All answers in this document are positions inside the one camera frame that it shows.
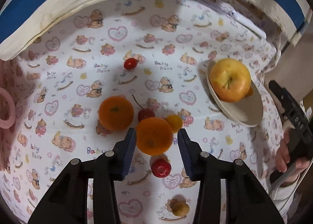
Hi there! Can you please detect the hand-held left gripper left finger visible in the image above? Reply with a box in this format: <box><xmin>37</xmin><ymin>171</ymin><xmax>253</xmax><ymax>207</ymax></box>
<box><xmin>28</xmin><ymin>128</ymin><xmax>136</xmax><ymax>224</ymax></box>

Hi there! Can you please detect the large orange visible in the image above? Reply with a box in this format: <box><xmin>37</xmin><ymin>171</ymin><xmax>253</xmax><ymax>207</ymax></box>
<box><xmin>135</xmin><ymin>117</ymin><xmax>174</xmax><ymax>156</ymax></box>
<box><xmin>98</xmin><ymin>95</ymin><xmax>134</xmax><ymax>131</ymax></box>

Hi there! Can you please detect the small yellow brown fruit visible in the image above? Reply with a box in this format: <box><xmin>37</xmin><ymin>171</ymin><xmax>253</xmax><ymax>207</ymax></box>
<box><xmin>172</xmin><ymin>202</ymin><xmax>190</xmax><ymax>217</ymax></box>

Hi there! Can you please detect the dark red cherry with stem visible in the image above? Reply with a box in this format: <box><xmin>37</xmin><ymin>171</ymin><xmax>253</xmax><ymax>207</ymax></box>
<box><xmin>131</xmin><ymin>94</ymin><xmax>156</xmax><ymax>122</ymax></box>

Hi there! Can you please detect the yellow red apple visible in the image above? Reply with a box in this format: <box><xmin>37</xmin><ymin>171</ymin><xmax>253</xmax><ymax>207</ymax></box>
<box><xmin>210</xmin><ymin>58</ymin><xmax>252</xmax><ymax>103</ymax></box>

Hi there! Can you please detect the pink ring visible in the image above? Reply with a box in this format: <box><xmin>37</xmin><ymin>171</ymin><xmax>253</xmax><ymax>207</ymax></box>
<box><xmin>0</xmin><ymin>87</ymin><xmax>16</xmax><ymax>129</ymax></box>

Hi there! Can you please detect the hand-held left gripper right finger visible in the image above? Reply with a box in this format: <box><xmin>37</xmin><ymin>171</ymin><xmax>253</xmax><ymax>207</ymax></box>
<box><xmin>177</xmin><ymin>128</ymin><xmax>285</xmax><ymax>224</ymax></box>

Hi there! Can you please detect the beige plate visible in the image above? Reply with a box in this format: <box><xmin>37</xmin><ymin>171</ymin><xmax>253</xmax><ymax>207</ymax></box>
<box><xmin>207</xmin><ymin>61</ymin><xmax>264</xmax><ymax>127</ymax></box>

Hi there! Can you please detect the white plastic device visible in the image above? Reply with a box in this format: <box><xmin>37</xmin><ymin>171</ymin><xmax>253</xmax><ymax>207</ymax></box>
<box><xmin>228</xmin><ymin>10</ymin><xmax>267</xmax><ymax>40</ymax></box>

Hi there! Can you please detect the white cable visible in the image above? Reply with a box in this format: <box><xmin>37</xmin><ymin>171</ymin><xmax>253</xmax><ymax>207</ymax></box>
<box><xmin>268</xmin><ymin>162</ymin><xmax>309</xmax><ymax>212</ymax></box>

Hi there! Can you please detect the cream blue striped blanket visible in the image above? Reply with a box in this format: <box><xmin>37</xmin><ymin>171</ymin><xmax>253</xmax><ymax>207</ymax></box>
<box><xmin>0</xmin><ymin>0</ymin><xmax>309</xmax><ymax>61</ymax></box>

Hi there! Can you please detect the person's right hand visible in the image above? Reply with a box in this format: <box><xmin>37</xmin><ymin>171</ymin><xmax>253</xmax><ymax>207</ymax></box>
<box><xmin>275</xmin><ymin>128</ymin><xmax>311</xmax><ymax>186</ymax></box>

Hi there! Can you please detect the red cherry tomato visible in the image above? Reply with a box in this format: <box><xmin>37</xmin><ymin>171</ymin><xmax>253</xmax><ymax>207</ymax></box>
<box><xmin>124</xmin><ymin>58</ymin><xmax>139</xmax><ymax>71</ymax></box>

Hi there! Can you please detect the small yellow orange kumquat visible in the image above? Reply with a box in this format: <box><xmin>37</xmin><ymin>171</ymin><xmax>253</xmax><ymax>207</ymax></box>
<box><xmin>165</xmin><ymin>114</ymin><xmax>183</xmax><ymax>133</ymax></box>

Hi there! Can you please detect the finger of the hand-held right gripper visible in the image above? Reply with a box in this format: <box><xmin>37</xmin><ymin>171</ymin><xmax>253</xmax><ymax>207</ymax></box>
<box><xmin>268</xmin><ymin>80</ymin><xmax>304</xmax><ymax>126</ymax></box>

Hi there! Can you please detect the red strawberry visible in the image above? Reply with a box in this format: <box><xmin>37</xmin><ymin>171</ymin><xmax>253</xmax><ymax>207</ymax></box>
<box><xmin>151</xmin><ymin>158</ymin><xmax>171</xmax><ymax>178</ymax></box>

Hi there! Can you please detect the person's right forearm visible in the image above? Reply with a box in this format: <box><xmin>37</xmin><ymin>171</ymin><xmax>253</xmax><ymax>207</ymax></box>
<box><xmin>271</xmin><ymin>177</ymin><xmax>302</xmax><ymax>218</ymax></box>

